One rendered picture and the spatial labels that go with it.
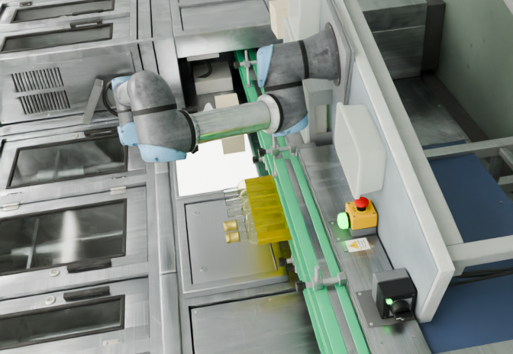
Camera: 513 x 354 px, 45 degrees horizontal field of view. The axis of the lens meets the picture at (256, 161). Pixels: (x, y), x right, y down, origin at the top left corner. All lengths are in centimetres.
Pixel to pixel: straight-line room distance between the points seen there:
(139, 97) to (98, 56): 123
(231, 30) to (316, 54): 100
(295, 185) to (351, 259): 38
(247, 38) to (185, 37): 27
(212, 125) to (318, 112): 51
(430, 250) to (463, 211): 51
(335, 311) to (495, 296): 39
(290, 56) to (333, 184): 41
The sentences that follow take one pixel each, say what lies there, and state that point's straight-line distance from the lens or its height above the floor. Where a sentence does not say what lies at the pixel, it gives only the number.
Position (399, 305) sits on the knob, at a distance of 149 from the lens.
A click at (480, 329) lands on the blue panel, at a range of 158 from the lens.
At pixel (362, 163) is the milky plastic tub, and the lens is 151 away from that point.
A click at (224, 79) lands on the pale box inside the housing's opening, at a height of 104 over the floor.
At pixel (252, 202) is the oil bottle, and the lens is 203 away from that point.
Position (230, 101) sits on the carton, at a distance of 207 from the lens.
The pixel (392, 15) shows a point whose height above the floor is 26.
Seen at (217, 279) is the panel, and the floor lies 121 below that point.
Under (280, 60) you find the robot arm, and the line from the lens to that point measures 179.
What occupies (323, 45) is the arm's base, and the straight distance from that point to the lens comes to 180.
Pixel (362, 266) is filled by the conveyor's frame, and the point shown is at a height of 83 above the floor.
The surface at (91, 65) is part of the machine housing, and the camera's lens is 282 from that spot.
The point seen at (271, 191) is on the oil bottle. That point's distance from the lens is 207.
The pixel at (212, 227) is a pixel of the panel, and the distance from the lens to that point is 219.
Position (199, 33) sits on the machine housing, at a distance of 273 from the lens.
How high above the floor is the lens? 119
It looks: 5 degrees down
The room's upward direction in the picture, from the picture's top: 99 degrees counter-clockwise
